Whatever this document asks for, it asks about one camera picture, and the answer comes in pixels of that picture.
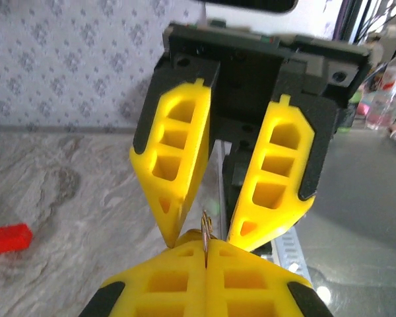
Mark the small brass key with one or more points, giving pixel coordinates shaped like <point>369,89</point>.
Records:
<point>206,237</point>

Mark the red plastic block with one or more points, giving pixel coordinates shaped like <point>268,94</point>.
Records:
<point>6,239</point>

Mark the clear plastic bottle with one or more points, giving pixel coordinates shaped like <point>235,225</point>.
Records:
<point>387,95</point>

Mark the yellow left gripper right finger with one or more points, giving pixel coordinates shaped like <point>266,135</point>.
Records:
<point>257,287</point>

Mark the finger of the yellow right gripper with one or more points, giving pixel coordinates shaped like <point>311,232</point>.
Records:
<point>184,99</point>
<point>303,158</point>

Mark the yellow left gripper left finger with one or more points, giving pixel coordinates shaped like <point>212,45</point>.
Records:
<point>158,287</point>

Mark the metal plate with holes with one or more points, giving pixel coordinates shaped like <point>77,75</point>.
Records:
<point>292,251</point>

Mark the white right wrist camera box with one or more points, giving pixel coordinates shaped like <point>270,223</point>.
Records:
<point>250,5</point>

